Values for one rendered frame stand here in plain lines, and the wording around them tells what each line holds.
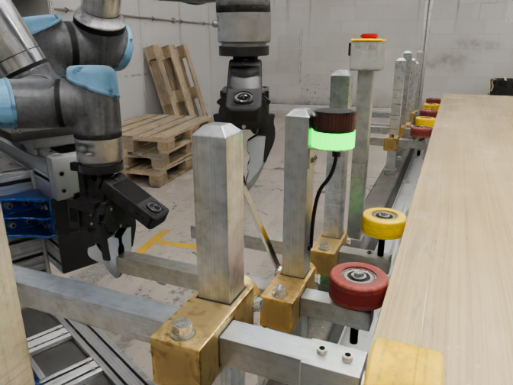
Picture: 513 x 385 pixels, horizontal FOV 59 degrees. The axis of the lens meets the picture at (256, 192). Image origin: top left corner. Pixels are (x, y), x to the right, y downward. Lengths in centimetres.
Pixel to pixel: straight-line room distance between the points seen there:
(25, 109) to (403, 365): 61
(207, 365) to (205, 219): 13
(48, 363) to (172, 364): 132
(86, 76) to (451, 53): 784
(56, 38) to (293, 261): 72
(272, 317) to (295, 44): 796
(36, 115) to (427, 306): 61
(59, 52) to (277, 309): 75
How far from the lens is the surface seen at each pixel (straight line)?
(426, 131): 181
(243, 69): 63
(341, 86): 86
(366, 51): 110
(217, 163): 40
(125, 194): 76
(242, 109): 56
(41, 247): 116
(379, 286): 63
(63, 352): 176
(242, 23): 63
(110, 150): 75
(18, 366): 25
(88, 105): 74
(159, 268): 77
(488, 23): 843
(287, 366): 41
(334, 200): 91
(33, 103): 75
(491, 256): 79
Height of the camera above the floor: 121
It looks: 18 degrees down
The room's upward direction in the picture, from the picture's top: straight up
